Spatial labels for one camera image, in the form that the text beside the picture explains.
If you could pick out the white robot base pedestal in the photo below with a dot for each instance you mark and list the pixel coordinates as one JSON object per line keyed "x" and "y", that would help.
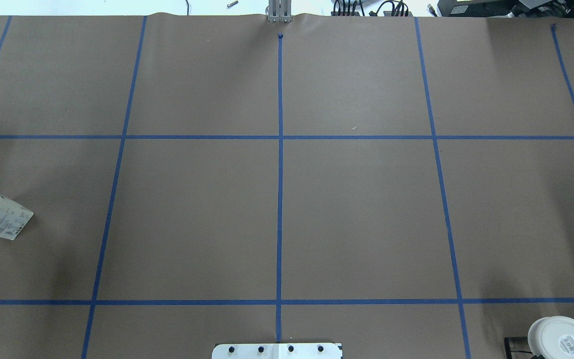
{"x": 278, "y": 351}

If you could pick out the black wire mug rack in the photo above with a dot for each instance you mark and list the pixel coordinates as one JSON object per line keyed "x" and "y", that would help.
{"x": 517, "y": 348}

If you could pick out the aluminium frame post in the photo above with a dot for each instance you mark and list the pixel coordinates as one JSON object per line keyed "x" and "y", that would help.
{"x": 279, "y": 11}

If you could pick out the white mug in rack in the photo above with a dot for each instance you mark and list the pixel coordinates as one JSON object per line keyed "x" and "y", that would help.
{"x": 552, "y": 337}

